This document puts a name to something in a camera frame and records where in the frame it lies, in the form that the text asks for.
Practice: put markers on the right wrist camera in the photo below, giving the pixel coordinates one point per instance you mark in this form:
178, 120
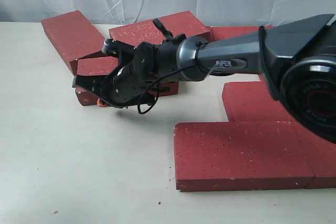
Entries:
117, 48

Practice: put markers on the back row left red brick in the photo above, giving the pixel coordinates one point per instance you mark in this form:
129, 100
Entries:
209, 34

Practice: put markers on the front row right red brick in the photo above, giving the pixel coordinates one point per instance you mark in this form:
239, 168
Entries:
320, 156

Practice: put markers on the white-flecked red brick chipped corner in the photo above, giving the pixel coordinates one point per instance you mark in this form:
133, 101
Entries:
178, 23

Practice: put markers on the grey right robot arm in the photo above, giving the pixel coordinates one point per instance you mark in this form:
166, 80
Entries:
296, 60

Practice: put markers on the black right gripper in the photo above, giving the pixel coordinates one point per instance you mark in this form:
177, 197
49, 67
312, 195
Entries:
137, 79

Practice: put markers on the front row left red brick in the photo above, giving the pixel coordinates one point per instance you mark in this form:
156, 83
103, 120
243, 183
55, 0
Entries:
226, 156

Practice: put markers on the third row red brick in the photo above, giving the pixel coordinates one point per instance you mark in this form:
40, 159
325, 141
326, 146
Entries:
250, 101

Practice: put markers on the back row right red brick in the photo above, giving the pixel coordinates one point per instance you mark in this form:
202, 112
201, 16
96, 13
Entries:
226, 32

